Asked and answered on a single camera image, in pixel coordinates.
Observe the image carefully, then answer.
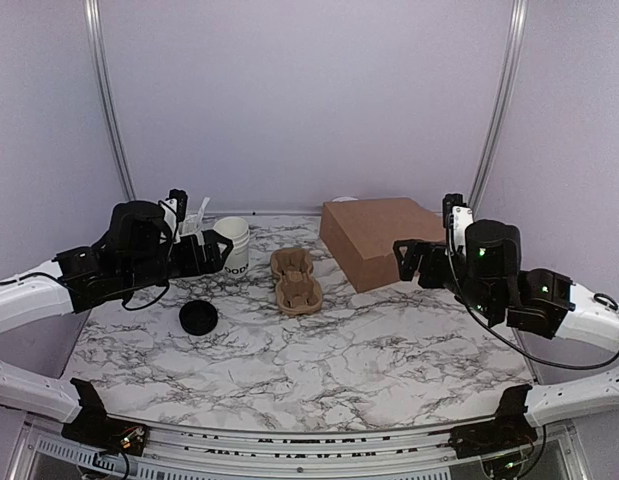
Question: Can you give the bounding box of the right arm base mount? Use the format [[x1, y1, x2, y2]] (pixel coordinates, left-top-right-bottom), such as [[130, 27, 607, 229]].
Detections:
[[448, 384, 538, 459]]

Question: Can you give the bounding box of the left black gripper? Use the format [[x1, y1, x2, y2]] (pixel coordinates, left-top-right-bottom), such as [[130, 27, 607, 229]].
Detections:
[[122, 228, 233, 293]]

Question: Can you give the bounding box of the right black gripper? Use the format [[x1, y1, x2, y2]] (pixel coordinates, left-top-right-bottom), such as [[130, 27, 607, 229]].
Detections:
[[395, 239, 500, 320]]

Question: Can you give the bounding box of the white plastic utensil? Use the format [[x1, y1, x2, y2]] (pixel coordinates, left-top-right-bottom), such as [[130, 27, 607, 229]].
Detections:
[[196, 197, 211, 222]]

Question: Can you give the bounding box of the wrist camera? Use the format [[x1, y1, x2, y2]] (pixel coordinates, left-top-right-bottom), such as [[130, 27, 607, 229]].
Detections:
[[159, 189, 188, 235], [442, 193, 474, 253]]

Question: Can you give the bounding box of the brown cardboard box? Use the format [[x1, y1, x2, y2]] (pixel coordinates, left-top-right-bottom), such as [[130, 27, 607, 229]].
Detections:
[[319, 197, 445, 293]]

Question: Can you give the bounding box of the white ribbed utensil container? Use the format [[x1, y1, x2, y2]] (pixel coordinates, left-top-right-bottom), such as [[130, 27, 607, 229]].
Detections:
[[179, 214, 204, 244]]

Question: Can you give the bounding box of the left aluminium frame post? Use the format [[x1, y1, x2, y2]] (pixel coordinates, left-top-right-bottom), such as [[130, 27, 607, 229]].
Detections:
[[84, 0, 136, 201]]

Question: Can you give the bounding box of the brown pulp cup carrier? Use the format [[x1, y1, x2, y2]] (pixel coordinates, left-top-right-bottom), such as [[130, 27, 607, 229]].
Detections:
[[270, 248, 323, 316]]

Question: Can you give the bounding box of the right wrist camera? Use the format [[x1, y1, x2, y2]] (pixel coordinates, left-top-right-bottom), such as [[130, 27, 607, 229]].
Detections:
[[442, 193, 474, 253]]

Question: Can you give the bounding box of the white round object behind box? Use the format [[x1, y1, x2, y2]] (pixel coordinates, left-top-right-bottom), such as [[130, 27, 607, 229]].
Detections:
[[332, 196, 359, 203]]

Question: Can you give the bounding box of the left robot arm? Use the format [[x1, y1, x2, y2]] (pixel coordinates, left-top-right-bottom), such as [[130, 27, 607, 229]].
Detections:
[[0, 189, 234, 445]]

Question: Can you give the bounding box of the aluminium frame post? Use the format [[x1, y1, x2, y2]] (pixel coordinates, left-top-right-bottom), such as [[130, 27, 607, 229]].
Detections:
[[469, 0, 529, 213], [84, 0, 136, 201]]

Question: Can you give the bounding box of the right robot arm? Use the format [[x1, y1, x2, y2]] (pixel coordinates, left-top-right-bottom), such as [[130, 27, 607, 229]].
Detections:
[[393, 215, 619, 448]]

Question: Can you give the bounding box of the right aluminium frame post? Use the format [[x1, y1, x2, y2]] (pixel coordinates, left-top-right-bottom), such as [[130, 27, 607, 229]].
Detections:
[[469, 0, 529, 213]]

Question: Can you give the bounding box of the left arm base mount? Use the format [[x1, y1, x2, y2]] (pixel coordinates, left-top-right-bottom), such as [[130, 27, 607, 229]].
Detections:
[[61, 378, 149, 456]]

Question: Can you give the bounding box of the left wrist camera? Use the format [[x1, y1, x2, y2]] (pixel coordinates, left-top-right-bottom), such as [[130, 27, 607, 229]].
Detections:
[[159, 189, 188, 235]]

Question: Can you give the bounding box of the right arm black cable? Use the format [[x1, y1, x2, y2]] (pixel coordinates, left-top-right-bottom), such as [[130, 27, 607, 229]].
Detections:
[[446, 249, 619, 372]]

